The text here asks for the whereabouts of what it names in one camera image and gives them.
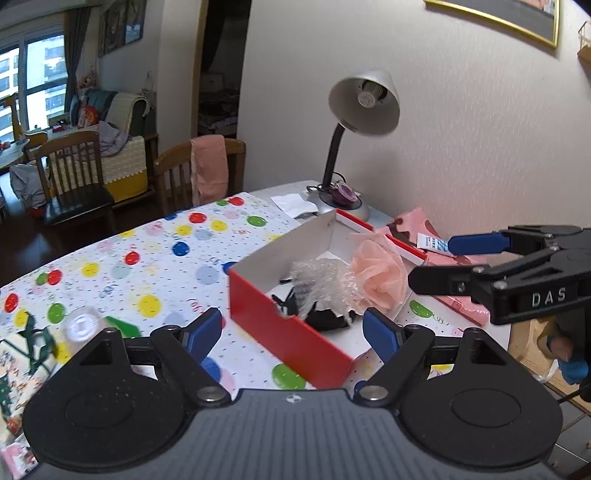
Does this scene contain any grey desk lamp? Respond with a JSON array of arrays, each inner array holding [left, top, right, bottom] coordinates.
[[307, 69, 401, 221]]

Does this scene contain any wooden chair with towel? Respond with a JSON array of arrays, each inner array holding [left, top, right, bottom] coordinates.
[[154, 137, 246, 215]]

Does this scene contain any balloon print tablecloth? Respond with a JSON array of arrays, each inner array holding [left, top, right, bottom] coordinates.
[[0, 191, 512, 480]]

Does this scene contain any Christmas print fabric bag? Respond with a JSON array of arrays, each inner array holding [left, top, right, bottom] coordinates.
[[0, 312, 57, 444]]

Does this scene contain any grey bag on floor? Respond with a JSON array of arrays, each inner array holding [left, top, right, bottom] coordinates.
[[9, 162, 46, 209]]

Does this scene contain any hand in blue glove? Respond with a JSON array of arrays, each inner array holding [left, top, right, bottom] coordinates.
[[546, 336, 589, 385]]

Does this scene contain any clear bubble wrap sheet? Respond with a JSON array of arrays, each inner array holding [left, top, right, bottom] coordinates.
[[290, 258, 363, 317]]

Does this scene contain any red cardboard box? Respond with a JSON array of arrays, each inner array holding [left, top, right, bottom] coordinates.
[[227, 208, 429, 391]]

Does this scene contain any orange drink plastic bottle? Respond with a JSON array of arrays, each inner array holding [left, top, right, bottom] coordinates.
[[63, 306, 108, 345]]

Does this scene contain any small white tube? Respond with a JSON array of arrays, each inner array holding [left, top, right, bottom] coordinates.
[[417, 233, 454, 257]]

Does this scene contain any pink mesh bath pouf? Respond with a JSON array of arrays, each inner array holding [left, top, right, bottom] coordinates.
[[349, 233, 408, 312]]

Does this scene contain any sofa with cushions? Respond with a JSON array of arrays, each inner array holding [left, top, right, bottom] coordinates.
[[48, 89, 158, 203]]

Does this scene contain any green sponge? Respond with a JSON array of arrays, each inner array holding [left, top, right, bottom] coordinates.
[[104, 316, 141, 338]]

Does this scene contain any dark wooden dining chair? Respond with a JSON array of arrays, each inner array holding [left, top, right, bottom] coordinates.
[[34, 130, 116, 233]]

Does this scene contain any pink plastic packet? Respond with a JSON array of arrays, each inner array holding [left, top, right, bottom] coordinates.
[[378, 207, 490, 327]]

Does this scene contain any white paper note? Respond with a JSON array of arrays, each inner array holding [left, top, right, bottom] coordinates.
[[270, 193, 318, 219]]

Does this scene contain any gold framed wall picture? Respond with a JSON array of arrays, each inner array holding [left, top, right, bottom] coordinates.
[[426, 0, 560, 49]]

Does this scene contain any pink towel on chair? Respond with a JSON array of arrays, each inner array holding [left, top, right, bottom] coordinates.
[[190, 135, 228, 206]]

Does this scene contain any small white side table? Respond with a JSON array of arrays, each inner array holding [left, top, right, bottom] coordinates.
[[0, 137, 30, 175]]

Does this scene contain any pink white snack packet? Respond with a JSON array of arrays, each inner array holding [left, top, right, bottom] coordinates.
[[1, 440, 38, 479]]

